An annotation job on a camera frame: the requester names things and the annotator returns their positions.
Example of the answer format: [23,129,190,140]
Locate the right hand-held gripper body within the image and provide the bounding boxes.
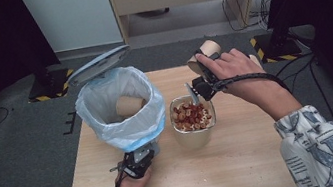
[181,58,224,106]

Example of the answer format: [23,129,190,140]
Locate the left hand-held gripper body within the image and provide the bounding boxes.
[117,140,165,182]

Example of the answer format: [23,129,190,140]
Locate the beige paper cup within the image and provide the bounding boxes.
[113,92,149,120]
[183,37,227,78]

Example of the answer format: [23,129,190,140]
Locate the pile of red date slices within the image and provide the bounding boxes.
[170,97,215,135]

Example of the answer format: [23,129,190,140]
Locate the bin with blue bag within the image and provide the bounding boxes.
[69,60,173,160]

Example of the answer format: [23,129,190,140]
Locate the clear glass container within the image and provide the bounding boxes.
[166,90,221,152]

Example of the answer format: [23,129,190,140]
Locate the grey round bin lid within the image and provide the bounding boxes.
[62,44,136,89]

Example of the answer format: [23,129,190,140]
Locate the person's right hand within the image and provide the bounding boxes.
[194,42,273,103]

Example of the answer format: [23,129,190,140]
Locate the black stand base striped tape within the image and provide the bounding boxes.
[24,66,79,105]
[248,27,305,68]

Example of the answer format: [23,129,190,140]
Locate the white cabinet panel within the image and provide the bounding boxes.
[20,0,124,57]

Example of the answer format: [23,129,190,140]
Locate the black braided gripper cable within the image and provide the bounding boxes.
[211,66,293,105]

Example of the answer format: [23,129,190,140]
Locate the black floor cables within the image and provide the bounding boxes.
[271,49,333,132]

